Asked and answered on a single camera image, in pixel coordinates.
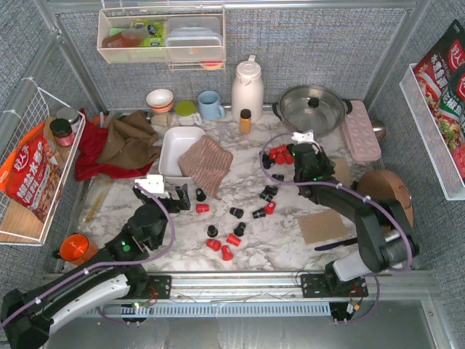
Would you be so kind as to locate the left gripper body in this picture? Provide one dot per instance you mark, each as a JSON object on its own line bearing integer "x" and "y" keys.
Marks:
{"x": 174, "y": 201}

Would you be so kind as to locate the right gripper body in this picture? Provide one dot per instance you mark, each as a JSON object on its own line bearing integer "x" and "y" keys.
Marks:
{"x": 294, "y": 153}

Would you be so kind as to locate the pink striped cloth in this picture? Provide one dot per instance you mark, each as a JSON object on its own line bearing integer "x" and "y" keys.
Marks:
{"x": 207, "y": 163}

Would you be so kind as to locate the brown cardboard square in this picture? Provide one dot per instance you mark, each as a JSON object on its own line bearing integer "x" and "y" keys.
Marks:
{"x": 342, "y": 172}

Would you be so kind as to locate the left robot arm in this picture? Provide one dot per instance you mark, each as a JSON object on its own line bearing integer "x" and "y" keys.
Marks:
{"x": 116, "y": 271}

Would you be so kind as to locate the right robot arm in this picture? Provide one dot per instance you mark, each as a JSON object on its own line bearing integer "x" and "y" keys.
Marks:
{"x": 383, "y": 232}

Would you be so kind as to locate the red coffee capsule cluster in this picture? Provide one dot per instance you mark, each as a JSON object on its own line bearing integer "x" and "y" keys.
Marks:
{"x": 280, "y": 155}

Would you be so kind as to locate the white rectangular storage basket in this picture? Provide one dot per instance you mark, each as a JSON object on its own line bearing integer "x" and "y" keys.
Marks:
{"x": 176, "y": 142}

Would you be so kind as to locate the steel pot with glass lid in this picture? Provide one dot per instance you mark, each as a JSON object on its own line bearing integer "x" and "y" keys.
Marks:
{"x": 312, "y": 108}

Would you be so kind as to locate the pink egg tray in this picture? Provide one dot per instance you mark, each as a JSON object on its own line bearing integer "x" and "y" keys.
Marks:
{"x": 358, "y": 133}

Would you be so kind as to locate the brown cardboard sheet right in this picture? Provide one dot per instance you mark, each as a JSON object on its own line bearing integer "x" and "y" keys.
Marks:
{"x": 322, "y": 226}

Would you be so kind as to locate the brown cloth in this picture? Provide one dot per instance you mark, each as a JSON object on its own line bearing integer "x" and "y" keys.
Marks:
{"x": 130, "y": 142}

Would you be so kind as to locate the round wooden board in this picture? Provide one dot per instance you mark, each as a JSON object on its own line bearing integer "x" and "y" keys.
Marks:
{"x": 384, "y": 184}

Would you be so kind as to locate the steel cup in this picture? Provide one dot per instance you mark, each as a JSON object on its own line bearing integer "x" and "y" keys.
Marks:
{"x": 379, "y": 129}

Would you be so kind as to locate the orange spice bottle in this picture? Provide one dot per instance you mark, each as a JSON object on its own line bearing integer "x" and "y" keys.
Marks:
{"x": 245, "y": 121}

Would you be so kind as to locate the green lidded white cup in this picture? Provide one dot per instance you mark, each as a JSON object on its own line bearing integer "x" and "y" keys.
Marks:
{"x": 187, "y": 114}

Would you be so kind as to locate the blue mug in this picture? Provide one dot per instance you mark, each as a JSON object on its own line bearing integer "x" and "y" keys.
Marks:
{"x": 209, "y": 106}

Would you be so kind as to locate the white orange striped bowl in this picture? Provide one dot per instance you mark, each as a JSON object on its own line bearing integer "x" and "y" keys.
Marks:
{"x": 160, "y": 100}

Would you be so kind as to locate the white thermos jug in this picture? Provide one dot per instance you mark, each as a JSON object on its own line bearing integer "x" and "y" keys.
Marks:
{"x": 248, "y": 89}

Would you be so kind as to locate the red cloth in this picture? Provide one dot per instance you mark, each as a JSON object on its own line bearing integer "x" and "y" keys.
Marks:
{"x": 91, "y": 145}

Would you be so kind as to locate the orange cup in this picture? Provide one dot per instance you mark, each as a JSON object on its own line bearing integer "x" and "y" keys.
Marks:
{"x": 76, "y": 249}

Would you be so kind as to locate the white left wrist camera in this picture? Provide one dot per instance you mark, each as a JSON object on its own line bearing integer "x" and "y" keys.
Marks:
{"x": 152, "y": 183}

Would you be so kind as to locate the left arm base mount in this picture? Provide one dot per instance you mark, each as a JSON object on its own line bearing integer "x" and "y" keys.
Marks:
{"x": 158, "y": 287}

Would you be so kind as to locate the purple spatula handle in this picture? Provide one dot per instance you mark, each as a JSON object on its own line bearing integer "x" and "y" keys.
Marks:
{"x": 326, "y": 247}

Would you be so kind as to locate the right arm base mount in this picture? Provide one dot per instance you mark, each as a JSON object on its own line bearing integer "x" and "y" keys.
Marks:
{"x": 328, "y": 284}

